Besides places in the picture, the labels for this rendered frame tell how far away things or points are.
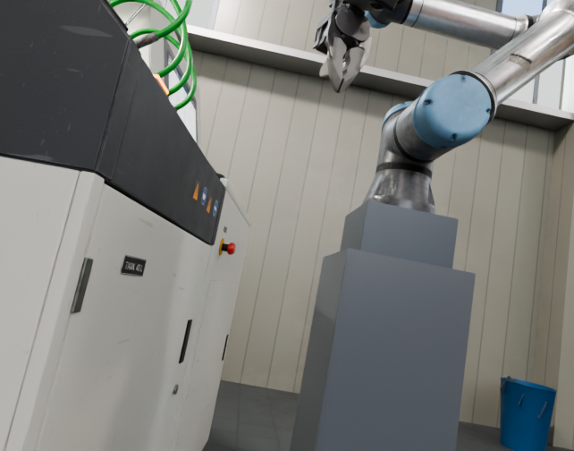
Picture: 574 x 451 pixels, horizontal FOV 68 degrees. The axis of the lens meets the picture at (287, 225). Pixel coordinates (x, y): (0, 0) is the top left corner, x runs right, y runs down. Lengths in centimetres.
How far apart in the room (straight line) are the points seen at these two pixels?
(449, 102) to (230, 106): 291
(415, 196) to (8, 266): 67
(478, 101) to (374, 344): 45
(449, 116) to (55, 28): 59
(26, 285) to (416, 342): 59
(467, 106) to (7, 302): 71
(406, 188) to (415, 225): 8
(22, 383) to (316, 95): 337
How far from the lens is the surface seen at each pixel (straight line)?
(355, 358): 77
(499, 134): 413
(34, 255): 52
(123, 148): 56
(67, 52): 57
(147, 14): 147
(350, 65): 81
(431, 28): 110
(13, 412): 53
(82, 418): 64
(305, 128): 356
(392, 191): 87
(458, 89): 81
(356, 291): 76
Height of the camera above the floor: 70
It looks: 9 degrees up
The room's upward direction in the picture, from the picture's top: 11 degrees clockwise
